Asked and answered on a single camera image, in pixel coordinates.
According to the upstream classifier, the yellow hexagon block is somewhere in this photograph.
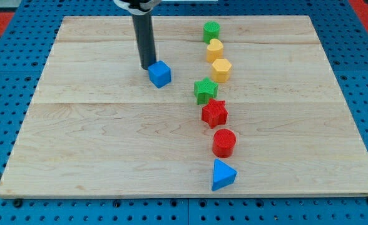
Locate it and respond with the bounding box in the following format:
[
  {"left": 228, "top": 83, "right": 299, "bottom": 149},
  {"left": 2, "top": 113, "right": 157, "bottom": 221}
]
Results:
[{"left": 211, "top": 58, "right": 232, "bottom": 83}]

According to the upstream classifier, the green star block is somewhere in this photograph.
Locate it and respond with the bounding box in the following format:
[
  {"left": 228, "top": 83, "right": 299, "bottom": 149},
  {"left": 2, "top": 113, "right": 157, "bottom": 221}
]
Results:
[{"left": 194, "top": 77, "right": 218, "bottom": 105}]

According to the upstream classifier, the red star block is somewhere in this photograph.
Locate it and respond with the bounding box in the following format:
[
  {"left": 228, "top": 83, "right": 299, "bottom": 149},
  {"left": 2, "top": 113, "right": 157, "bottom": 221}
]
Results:
[{"left": 201, "top": 98, "right": 228, "bottom": 129}]

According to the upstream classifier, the green cylinder block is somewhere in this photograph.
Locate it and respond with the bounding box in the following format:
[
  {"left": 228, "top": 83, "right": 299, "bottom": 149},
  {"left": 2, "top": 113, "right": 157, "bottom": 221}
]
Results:
[{"left": 203, "top": 21, "right": 220, "bottom": 44}]

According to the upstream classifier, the blue cube block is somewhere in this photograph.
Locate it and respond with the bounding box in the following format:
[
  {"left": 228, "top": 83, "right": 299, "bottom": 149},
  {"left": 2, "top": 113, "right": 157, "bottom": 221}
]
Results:
[{"left": 148, "top": 61, "right": 171, "bottom": 88}]

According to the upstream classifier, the blue triangle block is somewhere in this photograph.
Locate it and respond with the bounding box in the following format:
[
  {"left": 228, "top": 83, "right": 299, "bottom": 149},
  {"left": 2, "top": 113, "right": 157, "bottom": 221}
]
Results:
[{"left": 212, "top": 159, "right": 237, "bottom": 191}]

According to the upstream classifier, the yellow heart block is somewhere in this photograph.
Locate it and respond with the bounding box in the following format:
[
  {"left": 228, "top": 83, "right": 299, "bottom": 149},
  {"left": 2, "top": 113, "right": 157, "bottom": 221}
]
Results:
[{"left": 206, "top": 38, "right": 224, "bottom": 63}]

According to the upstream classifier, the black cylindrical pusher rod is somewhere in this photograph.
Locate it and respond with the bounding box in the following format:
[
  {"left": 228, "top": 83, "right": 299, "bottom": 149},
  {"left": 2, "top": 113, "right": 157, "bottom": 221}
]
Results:
[{"left": 132, "top": 11, "right": 156, "bottom": 70}]

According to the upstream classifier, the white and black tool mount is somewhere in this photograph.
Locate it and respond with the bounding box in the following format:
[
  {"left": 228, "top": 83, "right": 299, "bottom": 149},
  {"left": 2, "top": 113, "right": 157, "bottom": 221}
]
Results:
[{"left": 113, "top": 0, "right": 161, "bottom": 15}]

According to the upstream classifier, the red cylinder block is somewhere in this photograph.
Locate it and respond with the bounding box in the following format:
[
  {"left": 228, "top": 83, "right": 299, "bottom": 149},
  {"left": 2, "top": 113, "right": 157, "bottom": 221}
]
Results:
[{"left": 212, "top": 129, "right": 237, "bottom": 158}]

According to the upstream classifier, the wooden board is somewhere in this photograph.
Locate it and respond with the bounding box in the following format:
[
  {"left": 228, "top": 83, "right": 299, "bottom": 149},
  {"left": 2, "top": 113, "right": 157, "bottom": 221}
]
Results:
[{"left": 0, "top": 16, "right": 368, "bottom": 199}]

